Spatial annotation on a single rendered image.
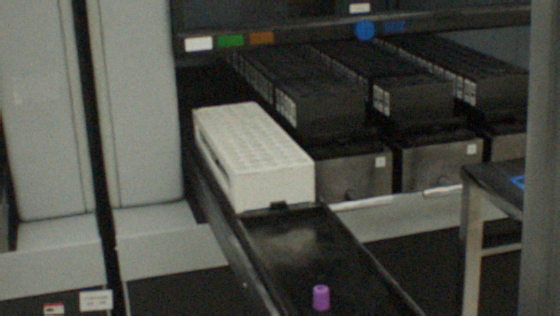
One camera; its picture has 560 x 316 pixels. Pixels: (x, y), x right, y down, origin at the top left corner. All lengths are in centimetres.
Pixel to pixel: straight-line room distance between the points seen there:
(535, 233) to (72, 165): 96
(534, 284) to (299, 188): 72
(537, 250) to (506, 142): 101
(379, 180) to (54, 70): 49
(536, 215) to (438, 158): 96
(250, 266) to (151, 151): 37
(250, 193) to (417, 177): 34
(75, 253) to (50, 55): 27
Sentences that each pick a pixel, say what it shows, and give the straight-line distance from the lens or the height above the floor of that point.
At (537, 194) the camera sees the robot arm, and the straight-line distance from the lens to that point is 23.
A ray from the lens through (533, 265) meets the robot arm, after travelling 24.
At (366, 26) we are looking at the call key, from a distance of 114.
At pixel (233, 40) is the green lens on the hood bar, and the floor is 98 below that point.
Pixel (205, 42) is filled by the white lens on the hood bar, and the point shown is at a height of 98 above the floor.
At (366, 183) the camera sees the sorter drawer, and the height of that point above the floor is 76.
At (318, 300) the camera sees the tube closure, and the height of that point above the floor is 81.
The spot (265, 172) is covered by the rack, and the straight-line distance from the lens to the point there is 92.
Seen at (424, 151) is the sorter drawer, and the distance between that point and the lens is 117.
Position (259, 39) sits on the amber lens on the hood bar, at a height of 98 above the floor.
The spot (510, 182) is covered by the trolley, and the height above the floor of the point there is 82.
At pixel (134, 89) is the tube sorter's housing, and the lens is 111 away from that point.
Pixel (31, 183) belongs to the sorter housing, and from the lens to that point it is 115.
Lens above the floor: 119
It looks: 20 degrees down
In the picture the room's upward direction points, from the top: 2 degrees counter-clockwise
